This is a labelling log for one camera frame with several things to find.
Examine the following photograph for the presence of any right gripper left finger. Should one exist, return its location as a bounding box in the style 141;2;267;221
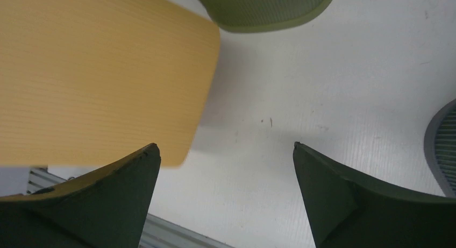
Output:
1;143;161;247

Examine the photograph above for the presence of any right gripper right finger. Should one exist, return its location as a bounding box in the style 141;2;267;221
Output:
293;142;455;247

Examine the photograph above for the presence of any grey slatted waste bin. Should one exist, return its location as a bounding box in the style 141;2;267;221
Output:
423;100;455;198

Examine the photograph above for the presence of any yellow slatted waste bin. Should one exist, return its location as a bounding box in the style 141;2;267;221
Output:
1;0;220;167

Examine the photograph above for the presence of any green slatted waste bin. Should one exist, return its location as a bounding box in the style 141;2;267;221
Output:
199;0;332;33

